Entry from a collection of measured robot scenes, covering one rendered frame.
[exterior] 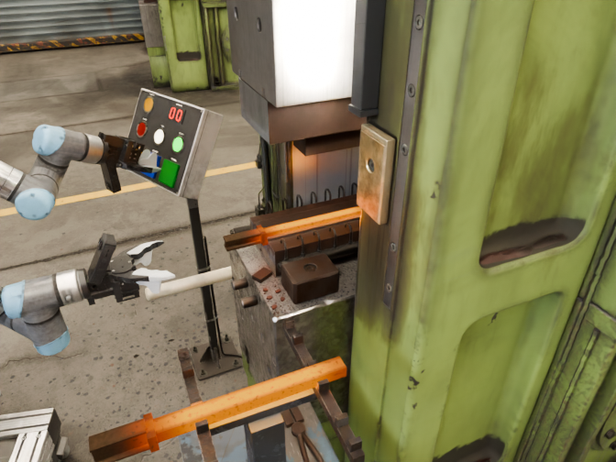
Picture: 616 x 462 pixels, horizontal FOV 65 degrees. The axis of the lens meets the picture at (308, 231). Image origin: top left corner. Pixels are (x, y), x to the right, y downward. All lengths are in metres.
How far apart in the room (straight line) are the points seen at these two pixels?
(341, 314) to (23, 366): 1.72
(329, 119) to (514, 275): 0.50
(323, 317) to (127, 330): 1.53
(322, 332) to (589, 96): 0.74
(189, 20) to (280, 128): 4.96
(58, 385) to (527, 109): 2.10
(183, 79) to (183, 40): 0.42
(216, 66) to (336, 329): 5.01
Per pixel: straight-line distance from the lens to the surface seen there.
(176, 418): 0.84
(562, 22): 0.90
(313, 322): 1.16
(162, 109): 1.67
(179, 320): 2.52
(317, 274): 1.12
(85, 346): 2.54
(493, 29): 0.72
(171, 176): 1.56
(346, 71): 1.01
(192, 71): 6.01
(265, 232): 1.21
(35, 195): 1.26
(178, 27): 5.96
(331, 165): 1.45
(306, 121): 1.06
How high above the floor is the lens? 1.67
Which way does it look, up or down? 33 degrees down
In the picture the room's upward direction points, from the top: straight up
